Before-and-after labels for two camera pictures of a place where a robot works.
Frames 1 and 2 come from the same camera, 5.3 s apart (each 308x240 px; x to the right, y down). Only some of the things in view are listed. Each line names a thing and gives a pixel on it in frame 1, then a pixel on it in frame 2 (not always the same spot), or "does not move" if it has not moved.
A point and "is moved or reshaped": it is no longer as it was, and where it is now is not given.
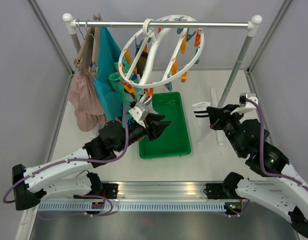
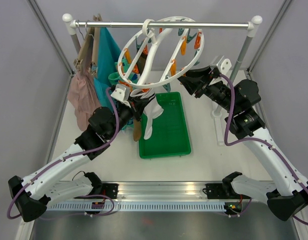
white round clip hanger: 166,48 does not move
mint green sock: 115,79 is moved or reshaped
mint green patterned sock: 131,122 does not move
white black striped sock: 147,100 is moved or reshaped
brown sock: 141,63 does not move
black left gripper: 152,120 → 137,106
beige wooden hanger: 91,48 does not move
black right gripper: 217,116 → 200,79
